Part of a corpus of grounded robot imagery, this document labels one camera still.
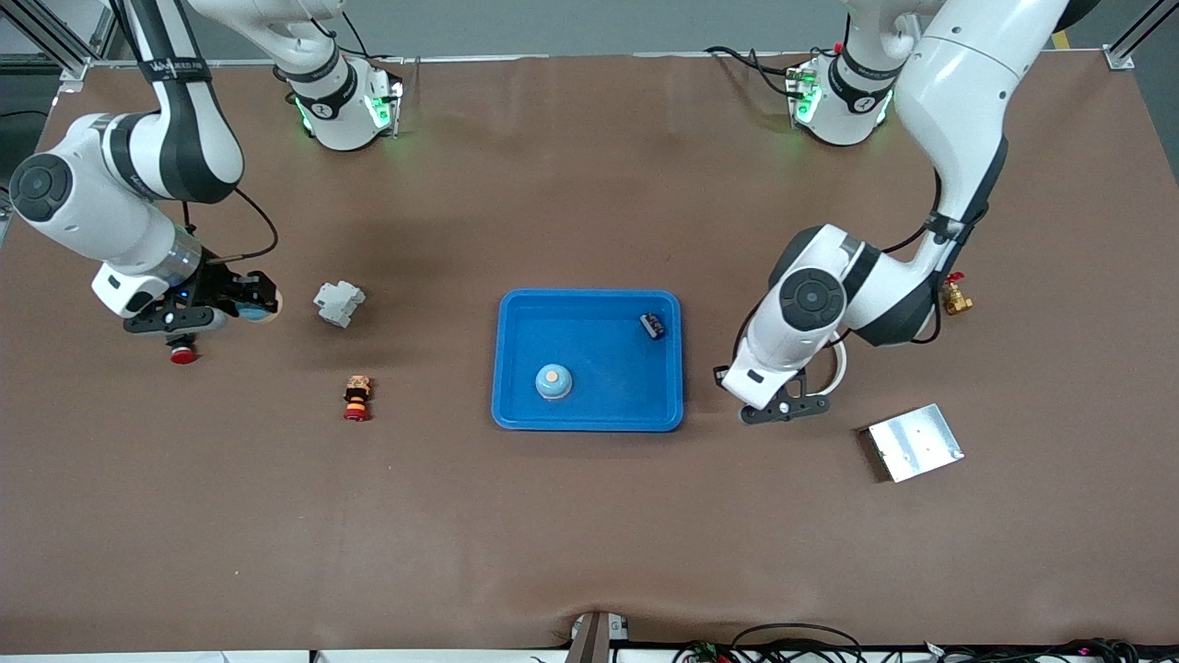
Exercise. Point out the red yellow emergency stop button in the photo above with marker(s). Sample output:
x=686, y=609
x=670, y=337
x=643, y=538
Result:
x=357, y=396

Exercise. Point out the brown table mat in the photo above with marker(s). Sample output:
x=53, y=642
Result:
x=276, y=516

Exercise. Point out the white curved plastic clamp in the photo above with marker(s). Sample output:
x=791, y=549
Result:
x=842, y=364

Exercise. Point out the silver metal plate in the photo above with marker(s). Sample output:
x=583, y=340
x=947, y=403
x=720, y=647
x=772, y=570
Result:
x=916, y=442

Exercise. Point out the black cylindrical capacitor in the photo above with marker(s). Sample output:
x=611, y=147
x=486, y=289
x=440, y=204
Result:
x=653, y=326

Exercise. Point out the blue call bell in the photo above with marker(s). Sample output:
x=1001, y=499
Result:
x=258, y=311
x=554, y=385

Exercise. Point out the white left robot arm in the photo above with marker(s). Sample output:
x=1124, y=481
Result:
x=958, y=92

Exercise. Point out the red mushroom push button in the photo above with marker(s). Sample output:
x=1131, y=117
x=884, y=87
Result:
x=182, y=354

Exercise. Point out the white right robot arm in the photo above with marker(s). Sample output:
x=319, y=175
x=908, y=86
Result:
x=92, y=212

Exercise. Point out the aluminium frame post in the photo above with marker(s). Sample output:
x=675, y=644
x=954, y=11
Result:
x=74, y=72
x=1119, y=58

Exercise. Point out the white circuit breaker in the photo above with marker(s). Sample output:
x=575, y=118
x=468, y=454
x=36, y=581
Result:
x=338, y=302

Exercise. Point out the blue plastic tray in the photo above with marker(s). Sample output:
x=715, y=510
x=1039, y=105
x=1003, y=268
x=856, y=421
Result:
x=608, y=368

